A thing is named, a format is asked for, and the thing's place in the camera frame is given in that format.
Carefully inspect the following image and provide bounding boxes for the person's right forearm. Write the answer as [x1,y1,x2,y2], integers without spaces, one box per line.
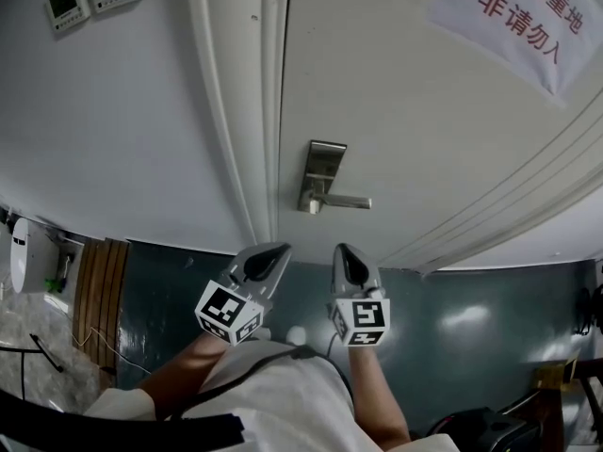
[347,344,412,452]

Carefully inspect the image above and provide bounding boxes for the white paper sign red print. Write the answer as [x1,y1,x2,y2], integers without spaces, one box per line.
[426,0,595,108]

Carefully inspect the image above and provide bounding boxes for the brown wooden furniture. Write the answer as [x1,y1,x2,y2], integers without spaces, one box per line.
[536,360,603,452]

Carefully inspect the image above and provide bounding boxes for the small cardboard box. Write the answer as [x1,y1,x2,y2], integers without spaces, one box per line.
[531,355,581,391]

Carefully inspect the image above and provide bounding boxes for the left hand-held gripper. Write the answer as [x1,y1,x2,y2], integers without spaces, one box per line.
[195,241,293,347]

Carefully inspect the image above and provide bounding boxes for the person's white shirt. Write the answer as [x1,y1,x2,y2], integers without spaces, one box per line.
[84,339,453,452]

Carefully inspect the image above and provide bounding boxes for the black bag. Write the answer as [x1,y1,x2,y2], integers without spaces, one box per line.
[428,407,543,452]

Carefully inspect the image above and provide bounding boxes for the thin white floor cable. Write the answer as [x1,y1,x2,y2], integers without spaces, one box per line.
[73,327,153,377]

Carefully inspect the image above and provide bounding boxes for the white oval appliance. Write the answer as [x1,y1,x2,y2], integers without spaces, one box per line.
[9,218,60,295]

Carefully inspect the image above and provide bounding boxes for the white door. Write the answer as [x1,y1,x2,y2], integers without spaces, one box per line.
[275,0,603,273]

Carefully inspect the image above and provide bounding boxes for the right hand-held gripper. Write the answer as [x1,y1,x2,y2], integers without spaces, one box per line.
[327,242,392,347]

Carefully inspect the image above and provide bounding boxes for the metal door lock plate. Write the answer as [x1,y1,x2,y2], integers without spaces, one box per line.
[296,139,349,215]

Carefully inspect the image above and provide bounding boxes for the dark wide strap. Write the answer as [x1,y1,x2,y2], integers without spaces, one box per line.
[0,386,246,447]

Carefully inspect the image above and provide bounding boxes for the black hanging cables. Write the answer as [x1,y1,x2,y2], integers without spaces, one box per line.
[572,284,603,336]

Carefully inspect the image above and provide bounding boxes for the person's left forearm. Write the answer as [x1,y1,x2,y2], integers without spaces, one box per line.
[135,331,228,419]

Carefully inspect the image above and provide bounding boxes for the metal door lever handle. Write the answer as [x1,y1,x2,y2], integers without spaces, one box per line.
[308,189,373,211]

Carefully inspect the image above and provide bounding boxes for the brown wooden slatted panel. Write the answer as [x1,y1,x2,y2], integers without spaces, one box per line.
[71,237,131,363]

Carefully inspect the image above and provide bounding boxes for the black metal stand frame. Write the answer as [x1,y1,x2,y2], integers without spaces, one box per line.
[0,332,65,402]

